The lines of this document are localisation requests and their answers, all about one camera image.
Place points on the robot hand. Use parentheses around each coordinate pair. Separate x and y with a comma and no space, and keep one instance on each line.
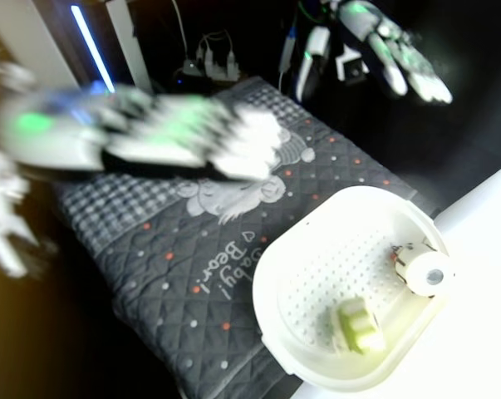
(366,21)
(150,137)

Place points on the green and white plastic toy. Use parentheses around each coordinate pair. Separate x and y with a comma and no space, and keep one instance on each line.
(358,324)

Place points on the white perforated plastic basket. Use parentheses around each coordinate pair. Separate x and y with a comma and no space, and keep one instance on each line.
(316,270)

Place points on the white power strip with plugs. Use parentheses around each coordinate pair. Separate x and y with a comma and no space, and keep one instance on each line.
(217,66)

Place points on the blue light strip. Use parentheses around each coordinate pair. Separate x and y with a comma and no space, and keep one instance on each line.
(90,45)

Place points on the grey quilt with bear print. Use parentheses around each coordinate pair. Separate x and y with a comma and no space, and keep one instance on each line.
(171,282)

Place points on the white frame post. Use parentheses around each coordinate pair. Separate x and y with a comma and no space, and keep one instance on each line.
(26,41)
(127,41)

